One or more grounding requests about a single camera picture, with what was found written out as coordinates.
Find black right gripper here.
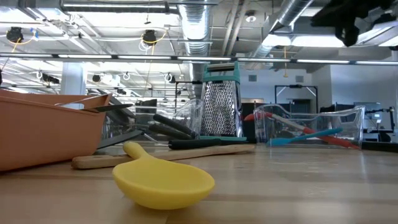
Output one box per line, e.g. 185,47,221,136
310,0,394,47

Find clear plastic bin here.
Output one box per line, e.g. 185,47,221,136
133,98,205,139
253,104,366,149

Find red slotted spoon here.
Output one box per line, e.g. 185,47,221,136
244,111,361,150

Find blue silicone spoon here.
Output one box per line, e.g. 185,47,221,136
266,127,344,147

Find black spatula with steel shaft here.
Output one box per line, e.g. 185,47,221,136
96,129,223,151

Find wooden slotted spatula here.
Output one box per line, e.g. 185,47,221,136
71,143,256,170

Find yellow silicone spoon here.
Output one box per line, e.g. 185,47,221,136
111,141,215,210

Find orange plastic bin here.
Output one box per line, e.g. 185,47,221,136
0,89,112,172

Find background workstation monitor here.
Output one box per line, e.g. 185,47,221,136
353,101,382,125

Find long ceiling light strip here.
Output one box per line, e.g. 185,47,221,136
0,52,398,66

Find teal steel box grater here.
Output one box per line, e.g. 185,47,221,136
198,61,248,142

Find white column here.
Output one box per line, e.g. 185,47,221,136
60,60,88,110

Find silver ventilation duct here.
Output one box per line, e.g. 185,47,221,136
178,0,212,99
248,0,315,60

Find black rack frame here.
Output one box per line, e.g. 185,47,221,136
274,84,318,114

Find black metal table frame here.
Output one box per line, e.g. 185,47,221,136
360,141,398,153

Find black cable reel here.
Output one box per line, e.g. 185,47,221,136
6,27,24,43
142,29,158,46

